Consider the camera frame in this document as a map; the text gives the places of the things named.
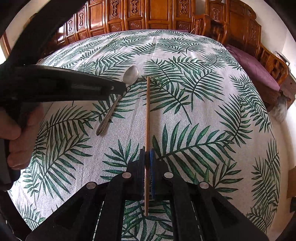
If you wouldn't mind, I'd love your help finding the wooden armchair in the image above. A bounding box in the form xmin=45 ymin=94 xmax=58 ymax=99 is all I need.
xmin=191 ymin=14 xmax=231 ymax=46

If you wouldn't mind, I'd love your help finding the purple bench cushion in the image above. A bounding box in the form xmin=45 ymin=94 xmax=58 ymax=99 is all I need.
xmin=226 ymin=45 xmax=280 ymax=91

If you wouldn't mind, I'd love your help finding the palm leaf print tablecloth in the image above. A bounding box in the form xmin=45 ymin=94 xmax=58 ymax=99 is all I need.
xmin=9 ymin=30 xmax=280 ymax=233

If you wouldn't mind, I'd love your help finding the silver metal spoon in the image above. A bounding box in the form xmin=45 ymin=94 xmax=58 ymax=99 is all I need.
xmin=96 ymin=65 xmax=139 ymax=136

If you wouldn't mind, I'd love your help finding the carved wooden bench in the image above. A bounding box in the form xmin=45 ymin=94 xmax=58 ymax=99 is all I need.
xmin=43 ymin=1 xmax=295 ymax=108

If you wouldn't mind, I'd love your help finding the person's left hand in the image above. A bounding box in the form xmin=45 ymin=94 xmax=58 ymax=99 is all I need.
xmin=1 ymin=103 xmax=44 ymax=170

